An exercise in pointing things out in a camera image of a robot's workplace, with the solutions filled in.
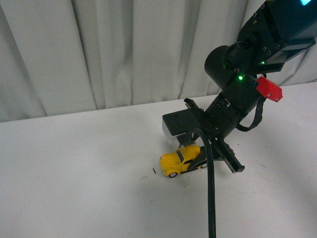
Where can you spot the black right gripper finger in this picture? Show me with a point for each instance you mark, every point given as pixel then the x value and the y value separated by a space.
pixel 201 159

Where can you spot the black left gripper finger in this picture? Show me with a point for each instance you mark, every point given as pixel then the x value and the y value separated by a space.
pixel 186 140

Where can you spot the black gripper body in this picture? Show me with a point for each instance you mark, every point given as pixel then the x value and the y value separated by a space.
pixel 218 121

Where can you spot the yellow beetle toy car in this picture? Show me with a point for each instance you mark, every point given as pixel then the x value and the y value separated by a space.
pixel 179 162

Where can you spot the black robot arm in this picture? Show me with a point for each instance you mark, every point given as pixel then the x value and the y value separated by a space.
pixel 277 32

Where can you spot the red plastic clip block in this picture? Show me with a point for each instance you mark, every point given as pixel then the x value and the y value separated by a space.
pixel 269 89

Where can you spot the grey curtain backdrop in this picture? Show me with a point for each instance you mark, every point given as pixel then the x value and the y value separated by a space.
pixel 67 56

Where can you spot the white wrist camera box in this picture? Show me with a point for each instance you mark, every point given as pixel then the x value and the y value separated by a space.
pixel 181 122

